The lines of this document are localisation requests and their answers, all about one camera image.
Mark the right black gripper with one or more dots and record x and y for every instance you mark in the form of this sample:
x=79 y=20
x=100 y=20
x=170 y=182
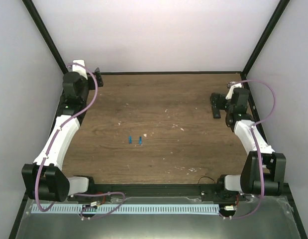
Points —
x=221 y=97

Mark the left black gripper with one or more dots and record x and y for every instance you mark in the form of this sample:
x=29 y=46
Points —
x=98 y=78

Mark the black remote control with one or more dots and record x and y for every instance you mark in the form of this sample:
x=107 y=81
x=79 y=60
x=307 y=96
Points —
x=216 y=113

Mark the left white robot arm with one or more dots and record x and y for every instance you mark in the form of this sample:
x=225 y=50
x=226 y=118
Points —
x=44 y=178

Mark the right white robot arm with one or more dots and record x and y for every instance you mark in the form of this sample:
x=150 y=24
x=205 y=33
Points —
x=264 y=169

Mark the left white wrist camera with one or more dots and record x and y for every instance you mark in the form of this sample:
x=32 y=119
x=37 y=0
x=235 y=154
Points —
x=79 y=67

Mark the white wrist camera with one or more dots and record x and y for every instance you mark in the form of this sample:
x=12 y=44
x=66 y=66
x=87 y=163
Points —
x=231 y=86
x=79 y=67

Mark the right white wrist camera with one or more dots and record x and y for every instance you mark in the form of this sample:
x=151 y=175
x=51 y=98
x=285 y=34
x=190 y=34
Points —
x=231 y=86

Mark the left black frame post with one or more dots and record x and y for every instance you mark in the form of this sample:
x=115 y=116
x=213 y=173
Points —
x=33 y=12

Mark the black frame post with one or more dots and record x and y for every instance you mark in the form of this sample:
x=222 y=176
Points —
x=33 y=12
x=274 y=19

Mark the right black frame post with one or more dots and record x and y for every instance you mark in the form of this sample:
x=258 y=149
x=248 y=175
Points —
x=274 y=19

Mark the black aluminium front rail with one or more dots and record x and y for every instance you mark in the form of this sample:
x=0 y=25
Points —
x=159 y=190

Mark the light blue slotted cable duct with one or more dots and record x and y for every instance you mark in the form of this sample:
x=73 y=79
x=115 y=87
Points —
x=139 y=209

